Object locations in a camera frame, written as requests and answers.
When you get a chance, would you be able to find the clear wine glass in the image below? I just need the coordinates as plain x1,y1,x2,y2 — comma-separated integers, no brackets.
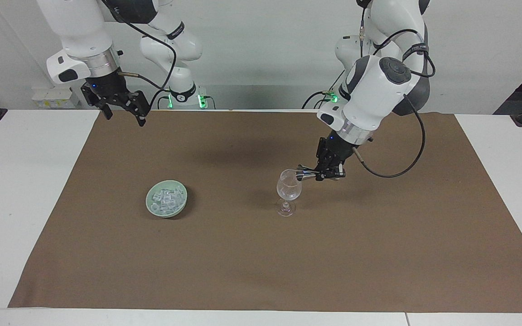
275,169,304,217

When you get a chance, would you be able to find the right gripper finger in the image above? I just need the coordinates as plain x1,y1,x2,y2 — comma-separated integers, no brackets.
81,85,114,121
112,90,150,127

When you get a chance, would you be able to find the black cable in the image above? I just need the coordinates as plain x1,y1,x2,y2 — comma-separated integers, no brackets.
301,68,347,110
358,0,436,78
352,93,426,178
101,0,178,110

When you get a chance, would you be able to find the pale green bowl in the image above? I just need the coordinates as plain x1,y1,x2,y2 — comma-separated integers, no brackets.
145,180,189,219

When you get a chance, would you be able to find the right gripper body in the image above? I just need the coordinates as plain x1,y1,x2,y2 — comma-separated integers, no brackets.
83,71,128,99

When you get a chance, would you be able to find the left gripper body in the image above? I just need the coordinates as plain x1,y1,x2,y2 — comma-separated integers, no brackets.
317,133,358,170

